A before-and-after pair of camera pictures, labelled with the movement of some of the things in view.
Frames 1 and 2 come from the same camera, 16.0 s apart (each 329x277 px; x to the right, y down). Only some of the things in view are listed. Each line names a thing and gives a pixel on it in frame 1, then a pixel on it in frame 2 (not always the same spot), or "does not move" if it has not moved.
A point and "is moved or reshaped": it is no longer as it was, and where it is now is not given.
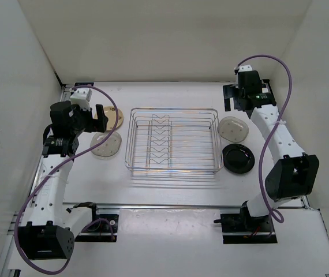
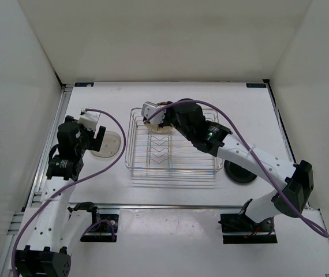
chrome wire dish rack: x=174 y=139 does not move
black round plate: x=238 y=158 is moved or reshaped
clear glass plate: x=108 y=146 does not move
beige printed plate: x=111 y=113 → x=154 y=127
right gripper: x=230 y=91 → x=165 y=122
